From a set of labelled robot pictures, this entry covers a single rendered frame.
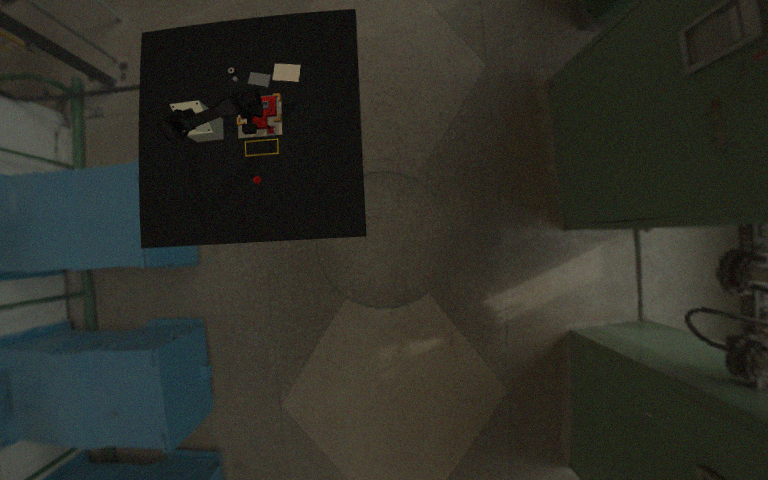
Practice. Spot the beige flat rectangular panel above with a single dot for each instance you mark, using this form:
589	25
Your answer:
286	72

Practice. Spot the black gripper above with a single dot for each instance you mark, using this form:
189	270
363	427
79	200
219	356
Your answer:
248	128

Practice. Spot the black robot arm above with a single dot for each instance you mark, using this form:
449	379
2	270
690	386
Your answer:
232	104

